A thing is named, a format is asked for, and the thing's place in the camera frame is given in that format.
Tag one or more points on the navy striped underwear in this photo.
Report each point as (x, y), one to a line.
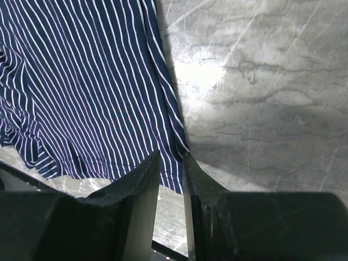
(85, 89)

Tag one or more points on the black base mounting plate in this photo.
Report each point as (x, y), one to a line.
(168, 251)

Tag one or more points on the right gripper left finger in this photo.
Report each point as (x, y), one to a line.
(113, 223)

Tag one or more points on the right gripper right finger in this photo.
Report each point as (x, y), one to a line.
(226, 225)

